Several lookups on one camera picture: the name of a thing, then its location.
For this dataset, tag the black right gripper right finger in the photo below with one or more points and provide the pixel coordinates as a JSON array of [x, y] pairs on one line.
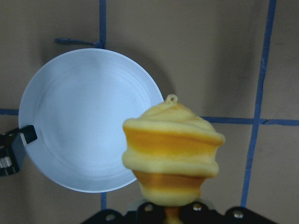
[[198, 213]]

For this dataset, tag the blue plate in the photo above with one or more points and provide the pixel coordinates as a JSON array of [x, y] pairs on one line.
[[77, 103]]

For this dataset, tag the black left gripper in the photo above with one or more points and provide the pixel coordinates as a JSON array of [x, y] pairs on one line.
[[12, 150]]

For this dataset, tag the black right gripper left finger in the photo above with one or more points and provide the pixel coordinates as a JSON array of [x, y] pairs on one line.
[[149, 213]]

